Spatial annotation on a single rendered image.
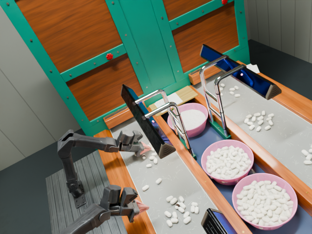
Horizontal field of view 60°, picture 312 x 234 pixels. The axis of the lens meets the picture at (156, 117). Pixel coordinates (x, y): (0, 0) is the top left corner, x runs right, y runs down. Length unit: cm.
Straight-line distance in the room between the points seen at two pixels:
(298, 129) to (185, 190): 69
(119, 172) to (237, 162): 66
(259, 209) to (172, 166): 50
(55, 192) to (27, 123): 162
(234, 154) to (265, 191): 26
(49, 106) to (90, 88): 156
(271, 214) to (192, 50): 117
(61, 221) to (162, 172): 65
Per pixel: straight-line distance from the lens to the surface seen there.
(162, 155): 118
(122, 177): 159
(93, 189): 177
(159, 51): 184
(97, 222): 115
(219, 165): 148
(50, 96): 326
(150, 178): 154
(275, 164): 144
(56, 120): 342
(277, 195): 137
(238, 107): 179
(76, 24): 166
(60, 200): 186
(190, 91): 196
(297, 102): 176
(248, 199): 138
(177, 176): 150
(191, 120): 178
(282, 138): 159
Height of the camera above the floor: 190
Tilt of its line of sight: 38 degrees down
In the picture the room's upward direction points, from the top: 22 degrees counter-clockwise
